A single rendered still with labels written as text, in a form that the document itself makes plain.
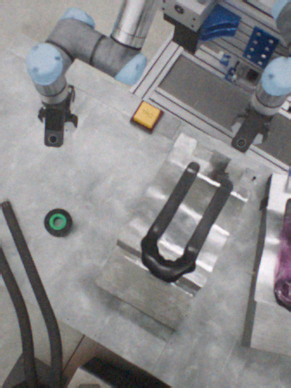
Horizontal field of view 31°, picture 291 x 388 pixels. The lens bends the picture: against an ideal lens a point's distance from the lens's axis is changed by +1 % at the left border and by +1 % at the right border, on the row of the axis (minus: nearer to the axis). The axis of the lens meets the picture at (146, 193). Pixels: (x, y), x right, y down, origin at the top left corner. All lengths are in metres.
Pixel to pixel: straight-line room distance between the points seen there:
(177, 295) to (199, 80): 1.19
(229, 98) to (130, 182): 0.92
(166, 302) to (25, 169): 0.58
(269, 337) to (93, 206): 0.61
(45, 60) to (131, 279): 0.64
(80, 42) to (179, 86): 1.20
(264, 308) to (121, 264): 0.40
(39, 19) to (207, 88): 0.94
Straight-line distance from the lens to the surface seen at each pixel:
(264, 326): 1.45
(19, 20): 2.80
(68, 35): 1.21
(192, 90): 2.36
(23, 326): 1.45
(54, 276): 1.53
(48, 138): 1.32
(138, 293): 1.45
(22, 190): 1.59
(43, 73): 1.15
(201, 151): 1.55
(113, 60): 1.18
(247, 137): 1.33
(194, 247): 1.42
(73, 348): 2.32
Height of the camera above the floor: 2.31
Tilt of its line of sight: 75 degrees down
